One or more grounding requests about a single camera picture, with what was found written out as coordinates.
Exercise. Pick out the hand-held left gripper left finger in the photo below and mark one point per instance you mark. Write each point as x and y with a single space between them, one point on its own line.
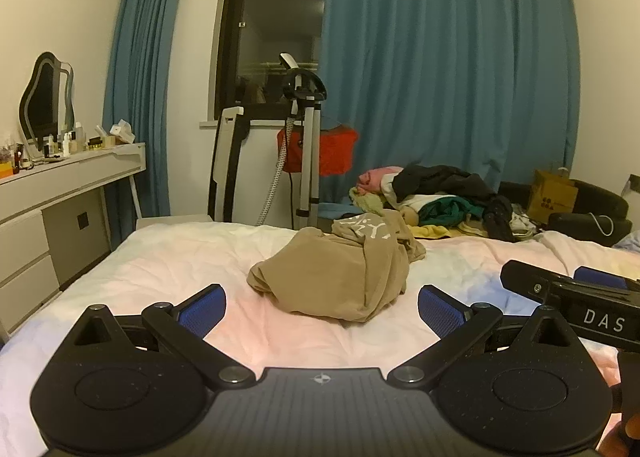
202 309

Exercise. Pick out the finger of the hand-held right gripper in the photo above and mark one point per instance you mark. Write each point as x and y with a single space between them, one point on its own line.
525 279
600 277

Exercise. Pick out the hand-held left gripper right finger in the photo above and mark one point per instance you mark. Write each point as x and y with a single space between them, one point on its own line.
440 309

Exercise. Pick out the tan shirt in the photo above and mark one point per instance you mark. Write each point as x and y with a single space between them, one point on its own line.
320 277

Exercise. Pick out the pile of clothes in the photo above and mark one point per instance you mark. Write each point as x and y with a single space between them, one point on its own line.
440 207

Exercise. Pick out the person's right hand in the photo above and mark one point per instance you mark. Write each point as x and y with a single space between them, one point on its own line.
632 437

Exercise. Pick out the bed with white sheet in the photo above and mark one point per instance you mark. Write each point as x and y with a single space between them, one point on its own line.
175 257

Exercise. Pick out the black armchair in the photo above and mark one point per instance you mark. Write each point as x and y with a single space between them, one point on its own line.
595 202

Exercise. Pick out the brown cardboard box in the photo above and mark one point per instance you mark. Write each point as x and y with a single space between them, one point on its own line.
550 197

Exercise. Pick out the white folded walking pad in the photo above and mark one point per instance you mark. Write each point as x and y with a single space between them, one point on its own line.
225 162

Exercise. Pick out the white dressing table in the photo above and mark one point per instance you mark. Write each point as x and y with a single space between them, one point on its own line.
30 237

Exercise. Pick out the red garment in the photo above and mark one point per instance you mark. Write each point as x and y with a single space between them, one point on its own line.
335 152

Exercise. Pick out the white tissue box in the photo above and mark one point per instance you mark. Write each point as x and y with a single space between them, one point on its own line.
122 134

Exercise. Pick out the garment steamer stand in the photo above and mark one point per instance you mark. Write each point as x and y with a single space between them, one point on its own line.
310 147

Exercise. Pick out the row of cosmetic bottles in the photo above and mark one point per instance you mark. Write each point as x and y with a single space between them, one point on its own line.
65 142

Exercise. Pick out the wide blue curtain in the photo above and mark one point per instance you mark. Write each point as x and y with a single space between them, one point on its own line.
450 62

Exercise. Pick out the orange box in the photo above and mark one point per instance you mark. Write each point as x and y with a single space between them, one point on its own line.
4 171

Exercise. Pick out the narrow blue curtain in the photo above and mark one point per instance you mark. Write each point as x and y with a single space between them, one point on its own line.
145 62

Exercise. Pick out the wavy vanity mirror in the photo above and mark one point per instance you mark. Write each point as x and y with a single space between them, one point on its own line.
42 97

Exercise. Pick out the dark window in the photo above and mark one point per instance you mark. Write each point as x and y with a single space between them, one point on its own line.
275 12

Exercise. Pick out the dark wall socket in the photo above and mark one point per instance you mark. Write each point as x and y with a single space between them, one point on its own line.
83 222

